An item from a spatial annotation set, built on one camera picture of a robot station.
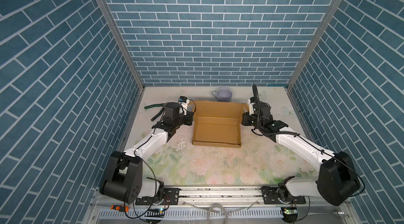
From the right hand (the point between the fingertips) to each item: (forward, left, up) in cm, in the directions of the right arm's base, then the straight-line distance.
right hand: (243, 115), depth 86 cm
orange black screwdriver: (-46, +55, -13) cm, 73 cm away
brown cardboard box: (+5, +14, -18) cm, 23 cm away
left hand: (-1, +26, 0) cm, 26 cm away
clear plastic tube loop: (-43, +15, -16) cm, 48 cm away
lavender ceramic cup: (+24, +11, -10) cm, 29 cm away
